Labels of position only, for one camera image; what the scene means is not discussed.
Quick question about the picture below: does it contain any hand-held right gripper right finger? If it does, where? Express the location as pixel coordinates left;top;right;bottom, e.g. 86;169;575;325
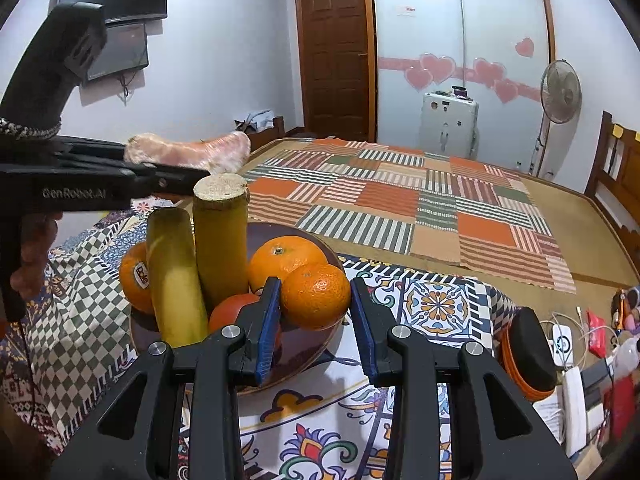
349;276;579;480

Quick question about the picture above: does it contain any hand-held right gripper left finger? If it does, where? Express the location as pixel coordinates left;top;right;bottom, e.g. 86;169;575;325
50;276;283;480

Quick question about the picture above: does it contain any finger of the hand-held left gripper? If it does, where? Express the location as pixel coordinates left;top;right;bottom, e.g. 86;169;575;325
130;162;211;196
54;136;156;169

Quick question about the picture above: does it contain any dark purple round plate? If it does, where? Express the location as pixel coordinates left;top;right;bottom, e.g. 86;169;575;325
128;222;347;395

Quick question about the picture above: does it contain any red tomato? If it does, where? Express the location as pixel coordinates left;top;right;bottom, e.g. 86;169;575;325
208;292;284;352

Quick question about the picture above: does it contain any small mandarin orange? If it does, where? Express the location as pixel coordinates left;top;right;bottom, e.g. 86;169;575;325
279;262;352;331

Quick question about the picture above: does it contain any rough-ended yellow sugarcane piece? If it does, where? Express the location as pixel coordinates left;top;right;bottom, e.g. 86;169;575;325
192;173;250;311

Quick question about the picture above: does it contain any smooth-ended yellow sugarcane piece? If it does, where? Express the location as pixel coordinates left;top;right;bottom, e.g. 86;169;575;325
145;207;210;349

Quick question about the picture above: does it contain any medium orange with sticker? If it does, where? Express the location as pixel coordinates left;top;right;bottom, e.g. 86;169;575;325
118;240;156;316

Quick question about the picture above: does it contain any person's left hand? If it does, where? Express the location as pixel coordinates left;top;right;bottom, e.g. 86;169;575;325
10;212;59;307

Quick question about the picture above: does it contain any colourful tile print cloth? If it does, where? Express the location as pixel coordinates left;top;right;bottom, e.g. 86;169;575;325
165;252;519;480

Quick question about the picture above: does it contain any large orange with sticker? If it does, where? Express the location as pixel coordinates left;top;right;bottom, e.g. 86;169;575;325
248;235;329;295

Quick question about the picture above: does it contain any grey crumpled cloth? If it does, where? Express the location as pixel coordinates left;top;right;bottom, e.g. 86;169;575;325
234;108;276;134

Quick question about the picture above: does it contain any wooden footboard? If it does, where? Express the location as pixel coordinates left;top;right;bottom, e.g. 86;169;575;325
247;115;302;154

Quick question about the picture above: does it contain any checkered patchwork print blanket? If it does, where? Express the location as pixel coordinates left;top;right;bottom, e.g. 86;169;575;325
0;200;197;462

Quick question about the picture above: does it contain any striped orange patchwork blanket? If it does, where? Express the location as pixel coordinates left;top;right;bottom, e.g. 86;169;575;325
239;139;577;294

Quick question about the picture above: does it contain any black orange-rimmed case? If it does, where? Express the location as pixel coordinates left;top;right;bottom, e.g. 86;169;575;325
499;305;559;402

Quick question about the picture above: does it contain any white charger box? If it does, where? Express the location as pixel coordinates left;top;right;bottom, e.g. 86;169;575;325
547;322;576;369

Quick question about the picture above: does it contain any brown wooden door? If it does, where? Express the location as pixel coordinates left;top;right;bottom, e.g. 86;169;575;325
294;0;376;142

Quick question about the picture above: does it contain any white power strip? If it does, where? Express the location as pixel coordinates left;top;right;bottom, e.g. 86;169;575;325
562;365;587;456

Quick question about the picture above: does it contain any red packet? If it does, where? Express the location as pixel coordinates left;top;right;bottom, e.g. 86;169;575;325
585;309;609;356

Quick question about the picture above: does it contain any white box appliance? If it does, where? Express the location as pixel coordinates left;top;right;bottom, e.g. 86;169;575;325
419;90;480;161

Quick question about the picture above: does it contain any white plastic bottle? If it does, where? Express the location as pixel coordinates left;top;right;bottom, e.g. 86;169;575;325
612;337;640;376

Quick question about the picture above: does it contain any red box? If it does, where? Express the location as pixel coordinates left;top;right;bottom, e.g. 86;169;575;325
604;374;636;441

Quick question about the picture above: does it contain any wooden headboard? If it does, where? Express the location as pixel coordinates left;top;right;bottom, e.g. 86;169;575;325
584;109;640;257

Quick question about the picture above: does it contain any white standing fan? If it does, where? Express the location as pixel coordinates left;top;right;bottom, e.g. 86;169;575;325
529;59;584;181

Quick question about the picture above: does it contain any white wardrobe with heart stickers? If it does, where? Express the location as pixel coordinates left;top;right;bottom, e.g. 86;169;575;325
369;0;557;177

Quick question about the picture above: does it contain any braided wrist strap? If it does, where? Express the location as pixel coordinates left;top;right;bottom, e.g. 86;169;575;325
0;117;62;141

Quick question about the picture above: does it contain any black screen cable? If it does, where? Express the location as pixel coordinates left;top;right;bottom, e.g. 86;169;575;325
118;72;137;106

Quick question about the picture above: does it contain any white cable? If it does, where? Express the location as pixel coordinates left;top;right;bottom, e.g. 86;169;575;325
549;307;621;361

